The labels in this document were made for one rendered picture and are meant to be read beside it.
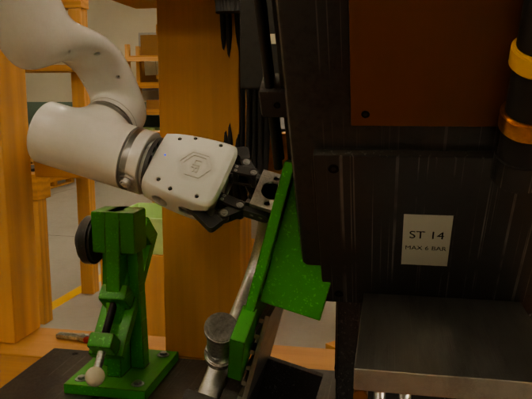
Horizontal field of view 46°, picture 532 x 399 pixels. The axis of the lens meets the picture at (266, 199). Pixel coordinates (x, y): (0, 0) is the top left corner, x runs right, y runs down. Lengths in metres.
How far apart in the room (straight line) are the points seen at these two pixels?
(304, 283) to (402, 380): 0.21
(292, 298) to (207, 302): 0.44
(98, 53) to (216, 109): 0.27
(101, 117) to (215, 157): 0.16
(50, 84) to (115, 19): 1.75
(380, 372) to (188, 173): 0.38
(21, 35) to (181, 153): 0.23
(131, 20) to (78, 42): 10.97
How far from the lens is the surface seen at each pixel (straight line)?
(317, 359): 1.16
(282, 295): 0.70
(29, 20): 0.77
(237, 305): 0.85
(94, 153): 0.82
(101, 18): 12.02
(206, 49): 1.07
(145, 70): 11.59
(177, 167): 0.79
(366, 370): 0.51
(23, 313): 1.32
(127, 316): 1.00
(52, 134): 0.84
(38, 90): 12.59
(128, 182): 0.81
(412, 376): 0.52
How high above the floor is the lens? 1.34
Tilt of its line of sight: 9 degrees down
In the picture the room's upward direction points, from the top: straight up
